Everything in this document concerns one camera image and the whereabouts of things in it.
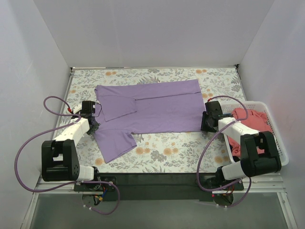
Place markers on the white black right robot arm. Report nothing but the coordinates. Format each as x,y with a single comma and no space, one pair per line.
259,153

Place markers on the aluminium table frame rail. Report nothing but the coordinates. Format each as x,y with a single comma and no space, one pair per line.
265,207

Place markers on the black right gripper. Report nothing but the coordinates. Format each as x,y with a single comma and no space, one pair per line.
205,122

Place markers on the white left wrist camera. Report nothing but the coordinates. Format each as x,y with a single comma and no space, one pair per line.
76,111

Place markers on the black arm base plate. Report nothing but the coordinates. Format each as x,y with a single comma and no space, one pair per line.
154,186

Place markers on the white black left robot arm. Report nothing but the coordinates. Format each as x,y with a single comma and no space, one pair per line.
59,156

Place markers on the floral patterned table mat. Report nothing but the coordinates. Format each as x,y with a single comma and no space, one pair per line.
165,152

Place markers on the purple t shirt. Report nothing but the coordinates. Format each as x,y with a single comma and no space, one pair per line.
170,107

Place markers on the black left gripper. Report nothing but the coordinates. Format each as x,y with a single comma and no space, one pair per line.
94,126

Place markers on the white plastic laundry basket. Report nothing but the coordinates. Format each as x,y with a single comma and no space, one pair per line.
228,107

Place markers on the pink t shirt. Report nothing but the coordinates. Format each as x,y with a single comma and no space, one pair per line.
256,120

